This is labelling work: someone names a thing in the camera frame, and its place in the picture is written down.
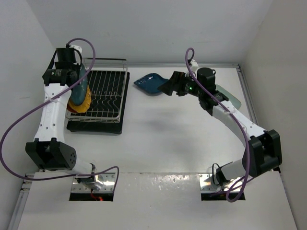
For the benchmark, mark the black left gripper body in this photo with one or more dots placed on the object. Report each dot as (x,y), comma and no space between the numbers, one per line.
(76,66)

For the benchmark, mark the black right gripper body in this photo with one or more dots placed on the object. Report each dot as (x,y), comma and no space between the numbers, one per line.
(191,87)

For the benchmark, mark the dark blue leaf-shaped plate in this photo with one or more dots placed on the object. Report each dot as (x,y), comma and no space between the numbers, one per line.
(150,83)

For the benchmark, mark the teal round plate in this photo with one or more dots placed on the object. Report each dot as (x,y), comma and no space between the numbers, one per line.
(78,93)

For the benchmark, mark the light green oval plate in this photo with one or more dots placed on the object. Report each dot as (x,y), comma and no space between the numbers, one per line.
(235,102)

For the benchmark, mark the yellow polka dot plate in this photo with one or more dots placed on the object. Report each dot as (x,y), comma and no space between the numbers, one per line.
(84,106)

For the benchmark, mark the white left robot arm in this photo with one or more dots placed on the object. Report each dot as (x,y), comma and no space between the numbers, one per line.
(66,89)

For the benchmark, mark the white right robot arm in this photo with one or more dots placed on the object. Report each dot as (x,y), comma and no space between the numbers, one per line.
(262,147)

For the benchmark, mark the black drying mat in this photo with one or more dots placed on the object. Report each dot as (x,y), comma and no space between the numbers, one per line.
(114,128)

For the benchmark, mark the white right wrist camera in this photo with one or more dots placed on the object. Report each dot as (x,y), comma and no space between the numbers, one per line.
(193,65)

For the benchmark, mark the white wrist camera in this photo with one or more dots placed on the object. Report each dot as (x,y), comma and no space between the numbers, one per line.
(73,48)
(193,65)

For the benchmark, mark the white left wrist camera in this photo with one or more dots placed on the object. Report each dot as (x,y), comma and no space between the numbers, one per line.
(73,48)

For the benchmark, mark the metal wire dish rack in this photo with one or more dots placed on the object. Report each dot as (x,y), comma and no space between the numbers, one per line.
(107,81)

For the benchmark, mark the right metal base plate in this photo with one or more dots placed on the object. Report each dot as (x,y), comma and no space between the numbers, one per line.
(207,186)

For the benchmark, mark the metal base plate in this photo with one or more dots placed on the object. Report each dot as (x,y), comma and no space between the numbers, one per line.
(103,183)
(207,186)

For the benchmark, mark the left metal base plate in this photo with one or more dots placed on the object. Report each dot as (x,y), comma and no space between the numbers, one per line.
(103,183)

